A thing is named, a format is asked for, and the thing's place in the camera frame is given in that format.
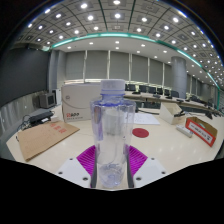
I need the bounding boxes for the white copy paper carton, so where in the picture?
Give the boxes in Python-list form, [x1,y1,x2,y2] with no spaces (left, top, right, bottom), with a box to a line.
[60,82,103,123]

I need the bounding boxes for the black flat electronic device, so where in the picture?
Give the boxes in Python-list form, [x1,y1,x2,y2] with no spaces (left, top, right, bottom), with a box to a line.
[28,110,55,127]

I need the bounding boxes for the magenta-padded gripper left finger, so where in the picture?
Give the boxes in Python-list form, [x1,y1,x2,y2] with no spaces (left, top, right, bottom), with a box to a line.
[55,144,98,189]

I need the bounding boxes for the flat round red coaster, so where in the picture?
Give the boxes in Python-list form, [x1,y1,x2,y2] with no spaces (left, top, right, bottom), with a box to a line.
[131,127,150,139]

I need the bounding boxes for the white sheet of paper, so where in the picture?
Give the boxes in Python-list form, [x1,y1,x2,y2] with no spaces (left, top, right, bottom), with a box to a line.
[133,112,161,126]

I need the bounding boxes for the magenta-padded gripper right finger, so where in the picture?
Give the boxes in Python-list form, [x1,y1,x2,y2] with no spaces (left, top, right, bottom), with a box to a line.
[126,144,167,189]

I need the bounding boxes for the red and white open box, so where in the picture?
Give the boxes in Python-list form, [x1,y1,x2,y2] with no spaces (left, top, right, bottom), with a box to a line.
[184,116,218,148]

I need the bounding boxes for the clear plastic water bottle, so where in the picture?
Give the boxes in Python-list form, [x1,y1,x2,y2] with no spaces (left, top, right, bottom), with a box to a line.
[89,78,136,189]

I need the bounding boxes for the long curved conference desk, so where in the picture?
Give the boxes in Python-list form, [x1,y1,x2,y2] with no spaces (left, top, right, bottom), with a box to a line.
[124,89,221,114]

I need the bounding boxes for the row of black office chairs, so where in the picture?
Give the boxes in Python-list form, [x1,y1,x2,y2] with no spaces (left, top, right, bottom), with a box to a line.
[124,83,181,99]

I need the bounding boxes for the group of round ceiling lights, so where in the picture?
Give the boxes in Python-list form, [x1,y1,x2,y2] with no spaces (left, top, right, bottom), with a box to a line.
[26,0,224,81]

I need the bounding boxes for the small grey monitor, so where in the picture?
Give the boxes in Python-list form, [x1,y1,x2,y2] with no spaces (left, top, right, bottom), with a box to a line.
[38,92,57,109]

